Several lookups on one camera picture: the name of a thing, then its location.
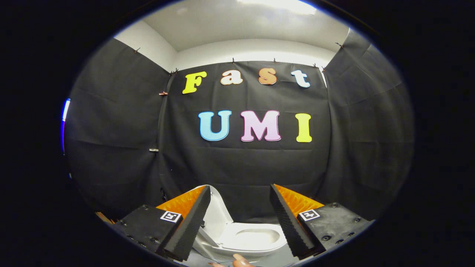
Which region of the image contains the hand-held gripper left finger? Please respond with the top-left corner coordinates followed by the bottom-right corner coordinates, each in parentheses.
top-left (112, 185), bottom-right (212, 262)

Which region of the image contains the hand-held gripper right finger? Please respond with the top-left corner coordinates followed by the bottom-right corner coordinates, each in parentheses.
top-left (269, 184), bottom-right (374, 260)

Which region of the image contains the white toilet lid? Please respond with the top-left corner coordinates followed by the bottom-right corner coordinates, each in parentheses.
top-left (196, 185), bottom-right (235, 248)

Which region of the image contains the white toilet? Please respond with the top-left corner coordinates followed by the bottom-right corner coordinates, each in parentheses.
top-left (193, 222), bottom-right (289, 262)

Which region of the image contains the black backdrop cloth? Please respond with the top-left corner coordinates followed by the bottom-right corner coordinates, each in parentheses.
top-left (63, 28), bottom-right (415, 223)

